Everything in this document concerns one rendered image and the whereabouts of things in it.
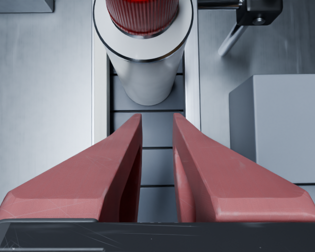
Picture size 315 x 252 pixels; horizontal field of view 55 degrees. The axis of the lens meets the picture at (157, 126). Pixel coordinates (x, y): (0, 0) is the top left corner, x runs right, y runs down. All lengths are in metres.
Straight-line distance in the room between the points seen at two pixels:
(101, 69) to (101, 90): 0.02
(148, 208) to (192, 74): 0.15
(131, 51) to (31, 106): 0.25
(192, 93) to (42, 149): 0.21
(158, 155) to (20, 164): 0.17
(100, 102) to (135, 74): 0.10
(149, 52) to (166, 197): 0.19
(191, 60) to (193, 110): 0.04
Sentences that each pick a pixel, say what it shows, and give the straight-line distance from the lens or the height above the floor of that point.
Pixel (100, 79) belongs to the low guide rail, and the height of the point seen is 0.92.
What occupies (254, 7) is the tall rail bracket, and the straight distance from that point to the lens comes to 0.26.
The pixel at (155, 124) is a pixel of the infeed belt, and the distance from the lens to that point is 0.31.
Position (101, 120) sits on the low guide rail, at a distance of 0.28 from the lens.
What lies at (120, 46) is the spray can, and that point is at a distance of 0.16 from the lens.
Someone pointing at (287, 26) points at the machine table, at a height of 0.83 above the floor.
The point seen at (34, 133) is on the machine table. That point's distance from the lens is 0.39.
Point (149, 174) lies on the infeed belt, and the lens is 0.31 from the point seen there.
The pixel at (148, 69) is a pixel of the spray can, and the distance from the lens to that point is 0.17.
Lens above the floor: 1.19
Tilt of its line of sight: 86 degrees down
